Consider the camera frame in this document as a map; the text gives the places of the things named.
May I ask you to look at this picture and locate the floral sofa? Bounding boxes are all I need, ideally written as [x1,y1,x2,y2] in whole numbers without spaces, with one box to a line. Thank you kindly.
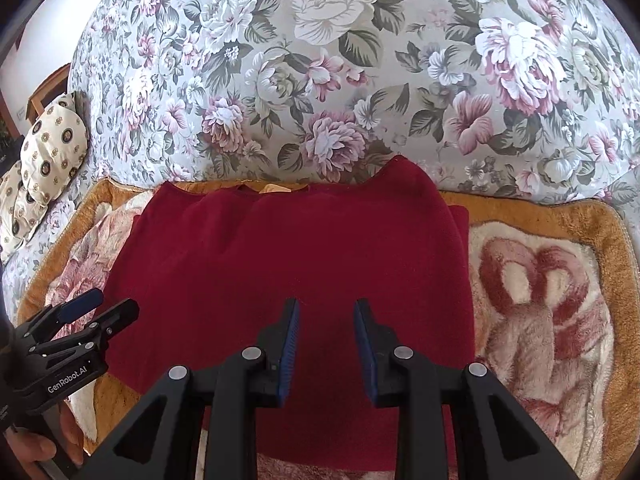
[0,0,640,311]

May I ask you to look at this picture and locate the person's left hand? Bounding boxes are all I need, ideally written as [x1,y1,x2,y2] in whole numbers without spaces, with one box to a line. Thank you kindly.
[7,400,86,468]

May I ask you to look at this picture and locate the wooden chair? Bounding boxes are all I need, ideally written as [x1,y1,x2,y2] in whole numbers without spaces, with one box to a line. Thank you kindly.
[27,63,72,121]

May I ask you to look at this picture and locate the rose print fleece blanket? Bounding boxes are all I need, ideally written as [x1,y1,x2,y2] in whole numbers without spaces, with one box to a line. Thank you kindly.
[17,177,636,480]

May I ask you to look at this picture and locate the dark red sweater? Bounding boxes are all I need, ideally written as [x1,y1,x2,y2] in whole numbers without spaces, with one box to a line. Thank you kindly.
[102,156,476,473]

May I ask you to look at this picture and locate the cream medallion print pillow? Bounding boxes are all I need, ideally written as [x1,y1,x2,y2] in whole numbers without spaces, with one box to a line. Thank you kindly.
[20,91,88,206]
[0,160,51,261]

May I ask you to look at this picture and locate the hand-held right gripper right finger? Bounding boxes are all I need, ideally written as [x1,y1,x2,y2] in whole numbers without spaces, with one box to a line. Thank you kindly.
[353,299,573,480]

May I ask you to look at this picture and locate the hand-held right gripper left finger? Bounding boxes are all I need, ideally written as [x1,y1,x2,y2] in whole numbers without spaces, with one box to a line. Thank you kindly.
[82,297,301,480]

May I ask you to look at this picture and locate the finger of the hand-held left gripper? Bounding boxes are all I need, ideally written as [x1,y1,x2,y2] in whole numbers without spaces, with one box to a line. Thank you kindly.
[75,299,140,346]
[25,287,104,333]

